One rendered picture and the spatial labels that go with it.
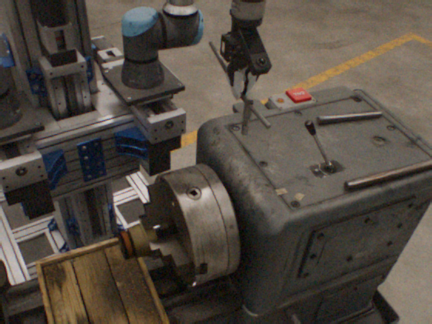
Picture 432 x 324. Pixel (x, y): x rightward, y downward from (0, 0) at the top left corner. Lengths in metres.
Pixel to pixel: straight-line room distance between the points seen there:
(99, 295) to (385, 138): 0.92
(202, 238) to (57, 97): 0.78
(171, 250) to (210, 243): 0.11
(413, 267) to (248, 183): 1.81
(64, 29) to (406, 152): 1.07
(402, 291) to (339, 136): 1.49
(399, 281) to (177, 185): 1.81
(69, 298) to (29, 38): 0.82
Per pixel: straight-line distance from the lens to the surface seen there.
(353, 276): 1.49
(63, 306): 1.35
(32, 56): 1.64
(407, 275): 2.75
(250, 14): 1.06
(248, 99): 1.14
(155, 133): 1.55
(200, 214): 1.08
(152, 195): 1.17
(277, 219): 1.05
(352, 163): 1.24
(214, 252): 1.11
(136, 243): 1.16
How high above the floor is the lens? 2.01
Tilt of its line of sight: 46 degrees down
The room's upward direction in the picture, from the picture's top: 5 degrees clockwise
